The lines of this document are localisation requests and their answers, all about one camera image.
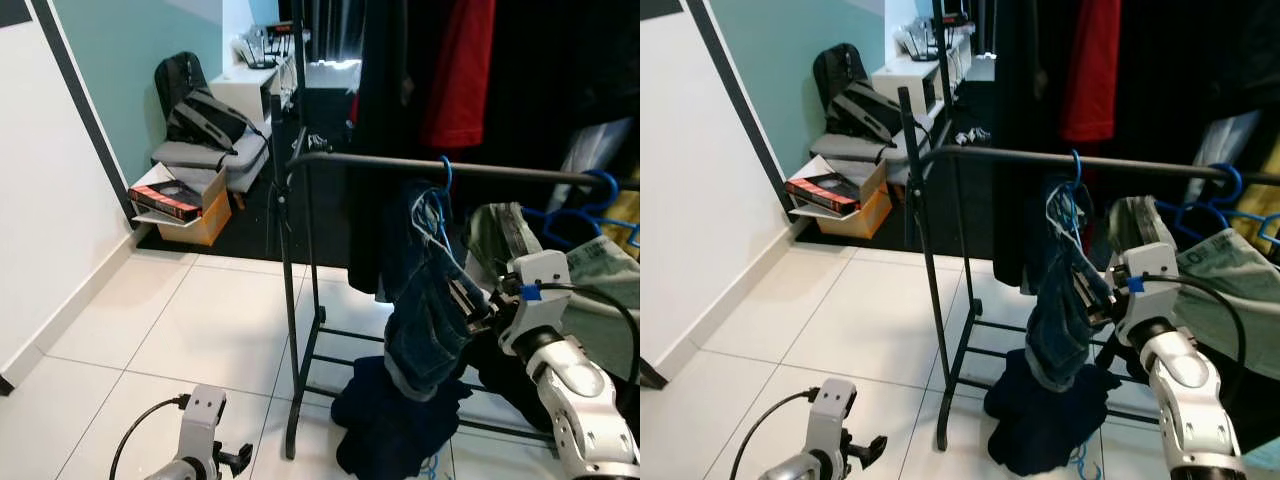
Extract black crumpled garment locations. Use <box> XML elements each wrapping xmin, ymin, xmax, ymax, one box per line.
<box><xmin>470</xmin><ymin>333</ymin><xmax>548</xmax><ymax>433</ymax></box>

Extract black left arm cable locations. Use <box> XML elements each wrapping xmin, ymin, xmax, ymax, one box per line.
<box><xmin>727</xmin><ymin>389</ymin><xmax>816</xmax><ymax>480</ymax></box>
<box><xmin>108</xmin><ymin>393</ymin><xmax>191</xmax><ymax>480</ymax></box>

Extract white cabinet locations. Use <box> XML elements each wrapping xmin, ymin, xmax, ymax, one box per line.
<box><xmin>869</xmin><ymin>55</ymin><xmax>947</xmax><ymax>117</ymax></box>
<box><xmin>208</xmin><ymin>64</ymin><xmax>293</xmax><ymax>127</ymax></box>

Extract black backpack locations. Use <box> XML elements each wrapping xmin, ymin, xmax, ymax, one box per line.
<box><xmin>154</xmin><ymin>51</ymin><xmax>208</xmax><ymax>117</ymax></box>
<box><xmin>811</xmin><ymin>42</ymin><xmax>867</xmax><ymax>111</ymax></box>

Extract dark navy crumpled garment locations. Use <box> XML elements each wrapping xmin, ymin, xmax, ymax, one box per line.
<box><xmin>331</xmin><ymin>354</ymin><xmax>473</xmax><ymax>480</ymax></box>
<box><xmin>984</xmin><ymin>349</ymin><xmax>1123</xmax><ymax>477</ymax></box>

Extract orange cardboard box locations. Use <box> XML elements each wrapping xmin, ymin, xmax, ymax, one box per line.
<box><xmin>155</xmin><ymin>185</ymin><xmax>234</xmax><ymax>247</ymax></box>
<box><xmin>815</xmin><ymin>180</ymin><xmax>894</xmax><ymax>240</ymax></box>

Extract grey black striped bag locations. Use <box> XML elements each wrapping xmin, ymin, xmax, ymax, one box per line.
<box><xmin>165</xmin><ymin>87</ymin><xmax>253</xmax><ymax>153</ymax></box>
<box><xmin>825</xmin><ymin>80</ymin><xmax>907</xmax><ymax>147</ymax></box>

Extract yellow plaid garment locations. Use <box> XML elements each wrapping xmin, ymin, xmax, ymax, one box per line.
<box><xmin>598</xmin><ymin>188</ymin><xmax>641</xmax><ymax>263</ymax></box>
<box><xmin>1233</xmin><ymin>138</ymin><xmax>1280</xmax><ymax>257</ymax></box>

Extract grey-green t-shirt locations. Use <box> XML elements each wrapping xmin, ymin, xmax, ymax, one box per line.
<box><xmin>1104</xmin><ymin>194</ymin><xmax>1280</xmax><ymax>353</ymax></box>
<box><xmin>468</xmin><ymin>202</ymin><xmax>641</xmax><ymax>353</ymax></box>

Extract black metal clothes rack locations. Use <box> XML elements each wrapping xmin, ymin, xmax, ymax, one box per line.
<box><xmin>265</xmin><ymin>90</ymin><xmax>641</xmax><ymax>461</ymax></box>
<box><xmin>896</xmin><ymin>85</ymin><xmax>1280</xmax><ymax>453</ymax></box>

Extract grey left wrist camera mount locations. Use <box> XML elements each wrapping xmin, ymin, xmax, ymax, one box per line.
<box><xmin>178</xmin><ymin>385</ymin><xmax>228</xmax><ymax>471</ymax></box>
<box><xmin>808</xmin><ymin>377</ymin><xmax>859</xmax><ymax>471</ymax></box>

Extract blue denim shorts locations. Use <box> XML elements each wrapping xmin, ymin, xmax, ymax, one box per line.
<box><xmin>1024</xmin><ymin>174</ymin><xmax>1118</xmax><ymax>395</ymax></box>
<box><xmin>380</xmin><ymin>178</ymin><xmax>493</xmax><ymax>403</ymax></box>

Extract black hanging garment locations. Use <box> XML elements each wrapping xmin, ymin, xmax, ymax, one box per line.
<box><xmin>990</xmin><ymin>0</ymin><xmax>1280</xmax><ymax>293</ymax></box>
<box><xmin>348</xmin><ymin>0</ymin><xmax>641</xmax><ymax>298</ymax></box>

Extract red black flat box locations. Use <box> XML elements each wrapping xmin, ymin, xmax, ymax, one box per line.
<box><xmin>128</xmin><ymin>179</ymin><xmax>205</xmax><ymax>222</ymax></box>
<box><xmin>785</xmin><ymin>171</ymin><xmax>864</xmax><ymax>215</ymax></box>

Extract red hanging garment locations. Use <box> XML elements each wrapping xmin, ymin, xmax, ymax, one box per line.
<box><xmin>420</xmin><ymin>0</ymin><xmax>497</xmax><ymax>151</ymax></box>
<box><xmin>1060</xmin><ymin>0</ymin><xmax>1124</xmax><ymax>144</ymax></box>

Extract grey cushion seat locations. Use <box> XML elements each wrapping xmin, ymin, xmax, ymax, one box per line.
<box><xmin>809</xmin><ymin>125</ymin><xmax>917</xmax><ymax>187</ymax></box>
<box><xmin>150</xmin><ymin>130</ymin><xmax>271</xmax><ymax>193</ymax></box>

